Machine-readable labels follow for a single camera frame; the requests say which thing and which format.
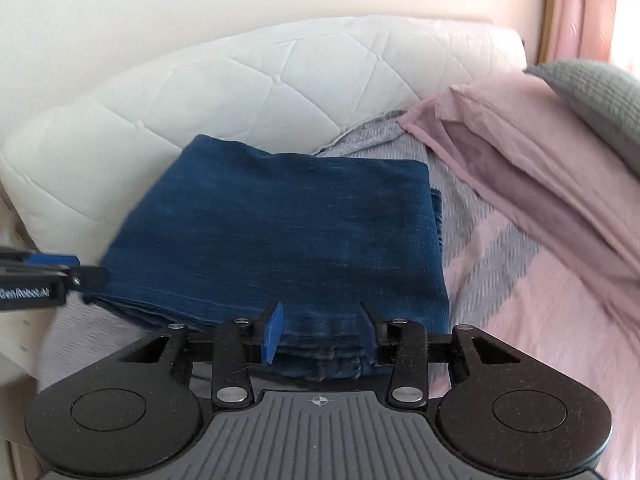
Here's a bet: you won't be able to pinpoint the grey checked pillow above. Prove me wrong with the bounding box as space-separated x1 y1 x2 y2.
525 58 640 177

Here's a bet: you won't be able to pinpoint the dark blue denim jeans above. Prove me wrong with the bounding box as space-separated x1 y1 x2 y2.
88 136 449 381

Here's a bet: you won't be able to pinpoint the pink grey bed duvet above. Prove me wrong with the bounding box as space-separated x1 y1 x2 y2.
40 113 639 479

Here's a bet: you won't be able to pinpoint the white quilted headboard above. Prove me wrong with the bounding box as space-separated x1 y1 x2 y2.
1 16 526 262

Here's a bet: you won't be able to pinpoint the pink curtain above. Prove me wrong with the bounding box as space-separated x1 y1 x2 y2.
538 0 616 63

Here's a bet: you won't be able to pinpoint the pink pillow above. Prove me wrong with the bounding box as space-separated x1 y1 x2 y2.
399 73 639 314

